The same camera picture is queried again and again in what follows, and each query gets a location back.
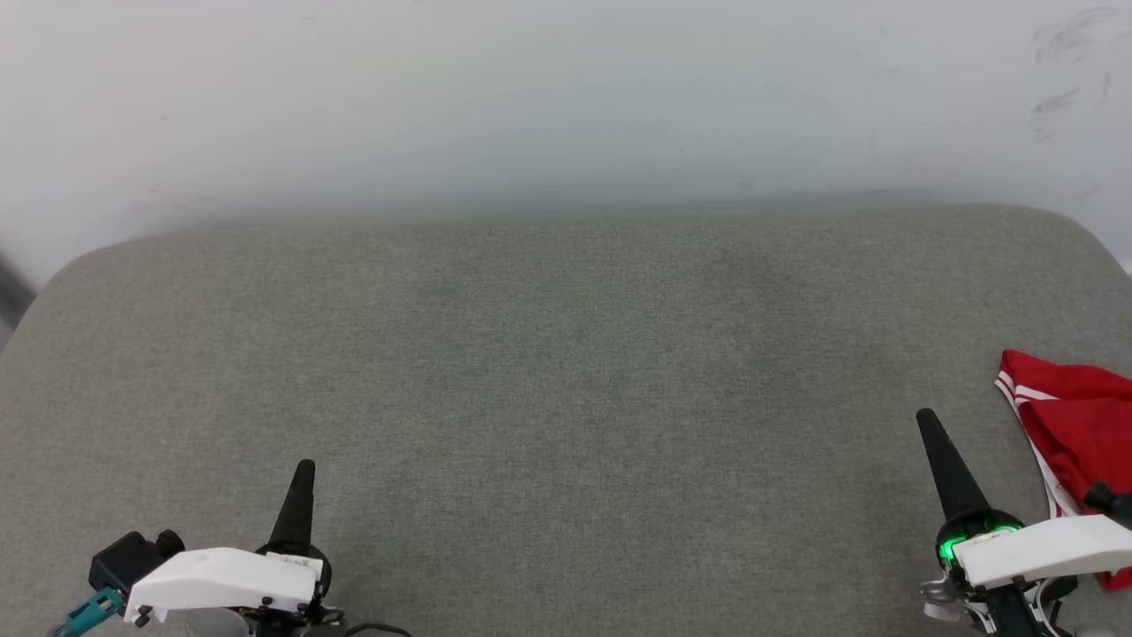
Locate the teal left camera connector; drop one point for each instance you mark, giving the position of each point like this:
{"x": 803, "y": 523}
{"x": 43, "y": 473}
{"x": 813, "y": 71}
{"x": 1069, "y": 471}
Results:
{"x": 93, "y": 609}

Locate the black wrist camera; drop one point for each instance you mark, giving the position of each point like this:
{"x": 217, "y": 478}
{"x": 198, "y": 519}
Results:
{"x": 1112, "y": 504}
{"x": 128, "y": 557}

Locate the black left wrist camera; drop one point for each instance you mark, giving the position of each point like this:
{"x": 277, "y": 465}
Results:
{"x": 128, "y": 557}

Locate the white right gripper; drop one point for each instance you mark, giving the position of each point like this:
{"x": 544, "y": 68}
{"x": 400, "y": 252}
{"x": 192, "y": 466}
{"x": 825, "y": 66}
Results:
{"x": 1044, "y": 548}

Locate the red and white garment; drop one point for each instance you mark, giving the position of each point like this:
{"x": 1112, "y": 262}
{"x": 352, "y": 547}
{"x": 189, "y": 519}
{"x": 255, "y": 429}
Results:
{"x": 1088, "y": 425}

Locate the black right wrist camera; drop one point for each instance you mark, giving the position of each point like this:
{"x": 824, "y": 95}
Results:
{"x": 1112, "y": 504}

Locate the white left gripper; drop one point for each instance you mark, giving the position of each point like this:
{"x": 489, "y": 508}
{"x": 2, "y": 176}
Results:
{"x": 221, "y": 579}

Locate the grey fabric sofa seat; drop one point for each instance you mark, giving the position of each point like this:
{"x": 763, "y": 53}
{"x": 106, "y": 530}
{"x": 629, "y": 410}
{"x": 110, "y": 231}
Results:
{"x": 566, "y": 398}

